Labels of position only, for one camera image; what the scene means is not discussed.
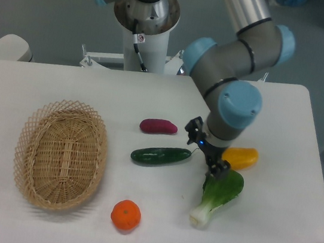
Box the yellow bell pepper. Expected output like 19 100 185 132
222 147 259 171

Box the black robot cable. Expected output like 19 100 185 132
126 17 155 73

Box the woven wicker basket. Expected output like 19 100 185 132
14 100 108 211

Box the purple sweet potato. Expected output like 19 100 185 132
139 119 178 135

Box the dark green cucumber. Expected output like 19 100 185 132
130 147 199 167

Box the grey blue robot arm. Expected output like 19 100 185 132
95 0 295 179

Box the white chair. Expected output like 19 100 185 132
0 34 35 62

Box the green bok choy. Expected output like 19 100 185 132
189 170 244 229

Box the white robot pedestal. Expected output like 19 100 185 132
80 0 185 75

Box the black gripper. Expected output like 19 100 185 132
185 117 231 180

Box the orange tangerine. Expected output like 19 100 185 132
110 199 141 231

